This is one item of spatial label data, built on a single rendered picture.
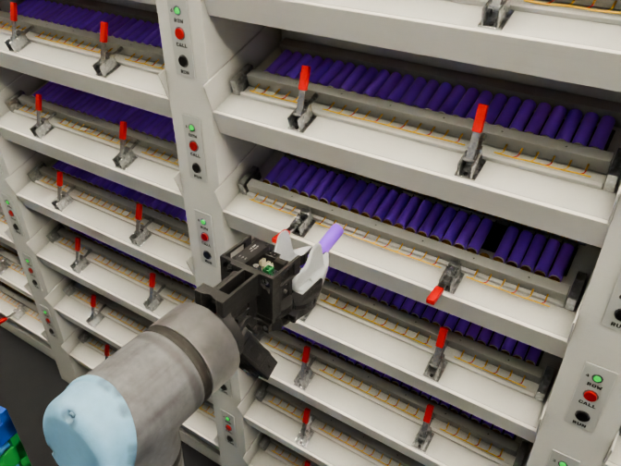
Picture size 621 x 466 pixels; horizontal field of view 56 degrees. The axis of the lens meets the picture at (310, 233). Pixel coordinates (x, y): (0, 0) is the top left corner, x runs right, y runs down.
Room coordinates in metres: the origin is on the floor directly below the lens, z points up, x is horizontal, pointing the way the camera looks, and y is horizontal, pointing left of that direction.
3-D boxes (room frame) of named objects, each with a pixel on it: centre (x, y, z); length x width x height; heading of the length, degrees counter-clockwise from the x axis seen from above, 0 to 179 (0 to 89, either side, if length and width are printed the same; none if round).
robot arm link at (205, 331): (0.42, 0.12, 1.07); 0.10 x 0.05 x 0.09; 57
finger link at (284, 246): (0.59, 0.03, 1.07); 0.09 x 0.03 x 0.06; 151
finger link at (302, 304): (0.52, 0.02, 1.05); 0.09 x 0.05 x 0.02; 143
